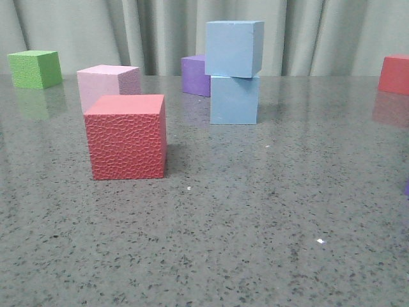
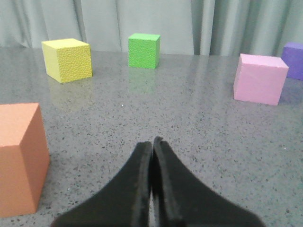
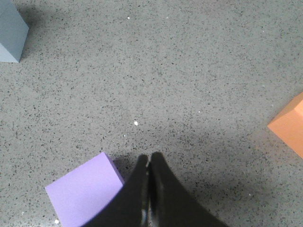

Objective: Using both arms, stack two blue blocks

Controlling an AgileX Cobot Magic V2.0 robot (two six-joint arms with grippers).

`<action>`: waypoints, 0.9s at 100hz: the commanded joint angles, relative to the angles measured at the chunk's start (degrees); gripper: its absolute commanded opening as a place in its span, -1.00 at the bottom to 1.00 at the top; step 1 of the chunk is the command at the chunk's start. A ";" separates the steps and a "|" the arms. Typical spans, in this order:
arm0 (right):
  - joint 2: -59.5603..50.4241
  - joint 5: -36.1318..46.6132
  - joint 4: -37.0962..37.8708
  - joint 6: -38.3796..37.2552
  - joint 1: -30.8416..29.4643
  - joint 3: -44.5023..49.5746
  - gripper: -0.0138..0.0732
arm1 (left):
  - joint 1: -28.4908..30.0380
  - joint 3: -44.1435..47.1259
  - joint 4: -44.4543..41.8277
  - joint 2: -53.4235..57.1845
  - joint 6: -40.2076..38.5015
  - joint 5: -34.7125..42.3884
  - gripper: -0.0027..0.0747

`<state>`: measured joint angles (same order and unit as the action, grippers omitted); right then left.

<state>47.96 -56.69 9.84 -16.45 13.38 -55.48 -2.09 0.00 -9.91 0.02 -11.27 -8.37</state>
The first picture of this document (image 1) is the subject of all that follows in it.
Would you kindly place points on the grey-green curtain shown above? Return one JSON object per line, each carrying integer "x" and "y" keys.
{"x": 302, "y": 38}

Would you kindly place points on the purple foam cube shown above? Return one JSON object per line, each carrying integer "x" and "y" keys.
{"x": 194, "y": 79}

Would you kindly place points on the green foam cube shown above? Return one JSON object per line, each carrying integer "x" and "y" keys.
{"x": 35, "y": 69}

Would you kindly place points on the pink foam cube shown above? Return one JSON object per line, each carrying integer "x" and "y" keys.
{"x": 93, "y": 82}

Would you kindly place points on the red textured foam cube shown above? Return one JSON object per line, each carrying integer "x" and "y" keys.
{"x": 127, "y": 136}

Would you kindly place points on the light blue foam cube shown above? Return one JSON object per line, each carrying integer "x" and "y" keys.
{"x": 234, "y": 48}
{"x": 234, "y": 100}

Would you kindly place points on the red foam cube far right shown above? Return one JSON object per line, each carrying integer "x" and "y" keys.
{"x": 395, "y": 74}

